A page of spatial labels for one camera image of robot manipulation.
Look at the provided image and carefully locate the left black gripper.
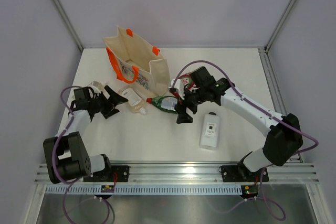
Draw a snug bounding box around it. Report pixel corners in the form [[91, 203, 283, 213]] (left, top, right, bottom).
[[89, 86, 128, 119]]

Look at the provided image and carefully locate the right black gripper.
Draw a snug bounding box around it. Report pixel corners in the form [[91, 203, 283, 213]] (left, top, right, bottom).
[[175, 85, 207, 123]]

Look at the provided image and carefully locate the green dish soap bottle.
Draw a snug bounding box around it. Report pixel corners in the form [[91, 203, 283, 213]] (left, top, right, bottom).
[[146, 95, 178, 114]]

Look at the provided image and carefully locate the clear liquid soap bottle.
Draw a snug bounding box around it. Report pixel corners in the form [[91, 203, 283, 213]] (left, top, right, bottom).
[[118, 86, 147, 115]]

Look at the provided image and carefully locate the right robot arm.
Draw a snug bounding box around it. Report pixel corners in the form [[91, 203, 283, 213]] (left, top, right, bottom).
[[169, 67, 303, 180]]

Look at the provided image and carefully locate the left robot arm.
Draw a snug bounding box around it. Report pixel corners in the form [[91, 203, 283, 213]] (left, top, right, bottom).
[[43, 86, 128, 184]]

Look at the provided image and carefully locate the cream canvas tote bag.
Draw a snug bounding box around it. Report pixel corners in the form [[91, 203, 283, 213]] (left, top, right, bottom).
[[103, 27, 170, 98]]

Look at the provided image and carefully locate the red dish soap bottle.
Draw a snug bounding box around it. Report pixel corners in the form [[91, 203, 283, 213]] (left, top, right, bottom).
[[174, 72, 195, 90]]

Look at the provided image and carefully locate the white rectangular bottle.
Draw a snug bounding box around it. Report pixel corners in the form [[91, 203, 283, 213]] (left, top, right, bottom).
[[199, 112, 221, 150]]

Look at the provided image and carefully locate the left small circuit board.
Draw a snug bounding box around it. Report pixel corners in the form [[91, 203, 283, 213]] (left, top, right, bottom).
[[101, 185, 115, 193]]

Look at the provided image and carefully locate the small circuit board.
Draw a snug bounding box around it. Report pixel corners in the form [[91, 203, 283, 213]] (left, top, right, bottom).
[[241, 185, 259, 199], [101, 185, 115, 193]]

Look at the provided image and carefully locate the right small circuit board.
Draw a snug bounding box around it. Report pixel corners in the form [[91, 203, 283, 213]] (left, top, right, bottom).
[[241, 185, 259, 199]]

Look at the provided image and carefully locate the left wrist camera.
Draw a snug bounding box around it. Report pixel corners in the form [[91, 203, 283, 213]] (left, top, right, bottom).
[[88, 81, 106, 94]]

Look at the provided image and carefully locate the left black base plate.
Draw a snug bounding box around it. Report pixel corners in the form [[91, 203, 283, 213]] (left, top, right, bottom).
[[83, 165, 130, 183]]

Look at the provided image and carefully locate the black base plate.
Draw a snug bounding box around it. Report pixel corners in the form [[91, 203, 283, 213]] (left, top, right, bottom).
[[218, 165, 269, 183], [83, 165, 130, 183]]

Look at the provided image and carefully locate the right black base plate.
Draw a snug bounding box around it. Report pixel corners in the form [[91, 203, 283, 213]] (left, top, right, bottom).
[[218, 165, 269, 183]]

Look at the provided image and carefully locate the white slotted cable duct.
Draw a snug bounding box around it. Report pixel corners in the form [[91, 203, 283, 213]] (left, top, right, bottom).
[[46, 184, 242, 195]]

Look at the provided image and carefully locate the left corner aluminium post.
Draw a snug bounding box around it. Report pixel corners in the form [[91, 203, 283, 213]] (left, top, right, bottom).
[[51, 0, 85, 52]]

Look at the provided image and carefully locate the corner aluminium post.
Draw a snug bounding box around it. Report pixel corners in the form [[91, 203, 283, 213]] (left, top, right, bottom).
[[51, 0, 85, 52], [264, 0, 299, 52]]

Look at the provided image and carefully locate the aluminium mounting rail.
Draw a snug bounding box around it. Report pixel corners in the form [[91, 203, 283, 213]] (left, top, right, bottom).
[[34, 163, 320, 185]]

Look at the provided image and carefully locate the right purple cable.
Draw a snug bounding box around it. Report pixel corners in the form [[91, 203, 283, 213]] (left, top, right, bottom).
[[170, 60, 320, 222]]

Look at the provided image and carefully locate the right corner aluminium post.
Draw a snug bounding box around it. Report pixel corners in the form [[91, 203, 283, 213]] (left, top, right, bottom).
[[264, 0, 299, 52]]

